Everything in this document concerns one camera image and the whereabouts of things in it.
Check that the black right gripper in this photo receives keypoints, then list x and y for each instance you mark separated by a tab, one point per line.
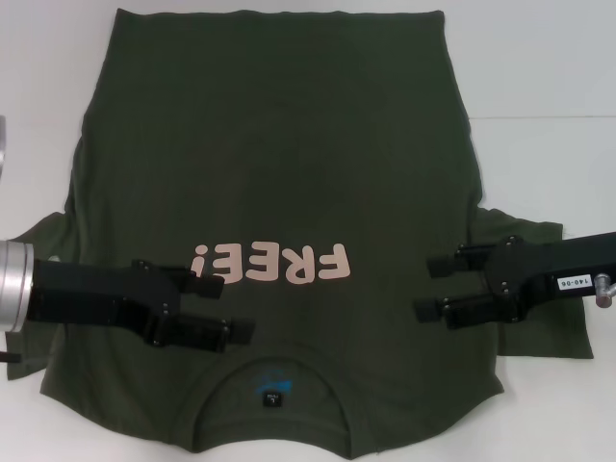
539	264

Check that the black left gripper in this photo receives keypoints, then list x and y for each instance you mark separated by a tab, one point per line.
86	293

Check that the dark green FREE print T-shirt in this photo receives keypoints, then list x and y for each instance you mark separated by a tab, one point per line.
289	159

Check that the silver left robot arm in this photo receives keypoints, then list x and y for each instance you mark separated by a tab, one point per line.
14	284

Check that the silver metal plug connector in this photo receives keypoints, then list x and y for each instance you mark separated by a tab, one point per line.
602	293

